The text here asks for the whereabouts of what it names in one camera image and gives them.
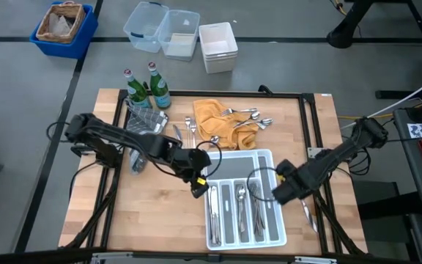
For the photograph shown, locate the grey checked kitchen towel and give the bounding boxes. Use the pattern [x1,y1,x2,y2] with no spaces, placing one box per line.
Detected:
[124,98,169,176]

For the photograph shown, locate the black side desk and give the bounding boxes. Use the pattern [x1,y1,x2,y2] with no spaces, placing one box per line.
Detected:
[393,94,422,221]

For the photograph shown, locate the white plastic cutlery tray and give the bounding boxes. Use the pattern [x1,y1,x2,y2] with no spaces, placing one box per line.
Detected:
[202,148,288,252]

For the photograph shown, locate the black aluminium rig frame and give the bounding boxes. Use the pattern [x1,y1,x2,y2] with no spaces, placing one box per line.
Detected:
[59,87,369,264]

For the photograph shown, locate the black desk foot bar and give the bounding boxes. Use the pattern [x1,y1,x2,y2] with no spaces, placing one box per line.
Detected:
[374,89,422,100]

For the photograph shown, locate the clear plastic tub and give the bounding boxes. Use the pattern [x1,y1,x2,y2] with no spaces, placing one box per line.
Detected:
[158,9,201,62]

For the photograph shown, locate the silver fork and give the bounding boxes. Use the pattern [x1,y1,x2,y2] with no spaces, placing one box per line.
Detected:
[251,183,263,232]
[253,182,267,235]
[189,122,198,150]
[221,107,259,117]
[249,182,260,236]
[184,116,193,147]

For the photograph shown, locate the black desk base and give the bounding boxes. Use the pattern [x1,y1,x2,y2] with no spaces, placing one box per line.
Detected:
[352,180,422,243]

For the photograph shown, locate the white cable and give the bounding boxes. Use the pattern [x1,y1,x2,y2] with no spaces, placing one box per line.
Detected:
[342,69,422,129]

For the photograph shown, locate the green glass water bottle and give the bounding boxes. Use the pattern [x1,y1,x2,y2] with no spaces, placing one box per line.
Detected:
[147,61,173,110]
[123,68,152,108]

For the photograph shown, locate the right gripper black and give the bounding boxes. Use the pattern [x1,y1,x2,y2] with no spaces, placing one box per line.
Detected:
[271,158,318,206]

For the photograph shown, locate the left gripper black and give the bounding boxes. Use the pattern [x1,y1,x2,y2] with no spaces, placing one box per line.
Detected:
[175,147,212,199]

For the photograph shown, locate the black cable bundle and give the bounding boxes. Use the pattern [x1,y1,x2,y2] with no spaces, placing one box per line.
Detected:
[344,146,371,177]

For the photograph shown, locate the large silver spoon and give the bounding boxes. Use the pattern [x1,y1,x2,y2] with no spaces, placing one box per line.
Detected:
[235,184,248,234]

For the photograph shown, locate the yellow kitchen towel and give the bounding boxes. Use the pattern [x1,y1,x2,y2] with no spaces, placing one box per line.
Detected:
[193,98,260,151]

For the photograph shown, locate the brown wicker basket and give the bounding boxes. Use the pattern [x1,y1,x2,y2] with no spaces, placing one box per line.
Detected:
[35,0,86,45]

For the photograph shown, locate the black gripper loop cable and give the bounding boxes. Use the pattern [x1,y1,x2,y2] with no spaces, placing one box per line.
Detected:
[195,140,223,179]
[246,166,281,202]

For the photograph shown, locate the blue plastic bin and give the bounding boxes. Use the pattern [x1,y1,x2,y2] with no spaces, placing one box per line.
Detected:
[29,1,99,60]

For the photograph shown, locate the silver teaspoon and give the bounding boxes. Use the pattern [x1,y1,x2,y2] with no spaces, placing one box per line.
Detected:
[236,186,246,234]

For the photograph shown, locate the yellow cable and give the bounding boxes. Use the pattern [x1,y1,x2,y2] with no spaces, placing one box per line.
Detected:
[329,0,344,16]
[337,113,396,120]

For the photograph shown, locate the crumpled clear plastic bag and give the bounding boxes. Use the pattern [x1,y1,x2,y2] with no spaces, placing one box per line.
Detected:
[48,12,73,36]

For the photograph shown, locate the white square plastic bin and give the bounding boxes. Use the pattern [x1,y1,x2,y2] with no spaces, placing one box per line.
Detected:
[198,21,239,75]

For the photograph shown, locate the black stand foot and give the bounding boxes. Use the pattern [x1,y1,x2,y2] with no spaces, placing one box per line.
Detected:
[326,0,377,49]

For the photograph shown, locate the clear tub with blue latches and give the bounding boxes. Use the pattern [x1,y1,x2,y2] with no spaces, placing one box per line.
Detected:
[122,1,170,54]

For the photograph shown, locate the silver metal bracket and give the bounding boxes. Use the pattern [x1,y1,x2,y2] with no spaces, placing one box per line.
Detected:
[294,255,338,264]
[92,252,134,264]

